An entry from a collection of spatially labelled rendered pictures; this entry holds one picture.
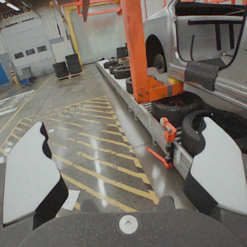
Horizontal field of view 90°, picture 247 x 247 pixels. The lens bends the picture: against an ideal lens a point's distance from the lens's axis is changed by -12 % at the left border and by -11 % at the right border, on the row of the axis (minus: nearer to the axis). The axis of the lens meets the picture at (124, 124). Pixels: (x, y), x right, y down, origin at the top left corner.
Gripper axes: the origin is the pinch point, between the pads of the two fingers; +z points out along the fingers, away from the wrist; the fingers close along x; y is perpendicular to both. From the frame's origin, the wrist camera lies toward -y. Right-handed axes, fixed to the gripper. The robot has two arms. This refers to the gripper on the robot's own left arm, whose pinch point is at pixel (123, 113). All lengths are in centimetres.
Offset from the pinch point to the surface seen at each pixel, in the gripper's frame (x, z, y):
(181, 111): 68, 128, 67
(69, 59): -247, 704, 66
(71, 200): -56, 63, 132
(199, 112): 84, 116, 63
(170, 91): 65, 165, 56
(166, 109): 53, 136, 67
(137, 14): 19, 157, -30
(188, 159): 53, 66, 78
